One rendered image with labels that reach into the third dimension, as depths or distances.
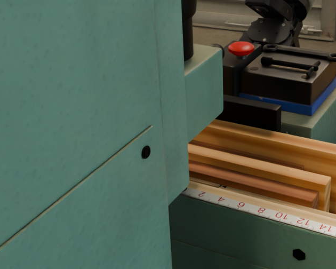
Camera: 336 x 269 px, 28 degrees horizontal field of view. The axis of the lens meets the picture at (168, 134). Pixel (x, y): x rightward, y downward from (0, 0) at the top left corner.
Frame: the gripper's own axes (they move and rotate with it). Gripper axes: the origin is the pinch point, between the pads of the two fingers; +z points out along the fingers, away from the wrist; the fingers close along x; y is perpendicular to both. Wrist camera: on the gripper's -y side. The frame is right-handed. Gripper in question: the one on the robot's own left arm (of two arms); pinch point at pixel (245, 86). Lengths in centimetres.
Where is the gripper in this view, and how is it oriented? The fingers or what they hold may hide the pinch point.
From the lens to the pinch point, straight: 108.3
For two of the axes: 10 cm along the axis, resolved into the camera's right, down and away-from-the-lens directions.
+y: 3.0, 5.4, 7.8
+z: -4.1, 8.2, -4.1
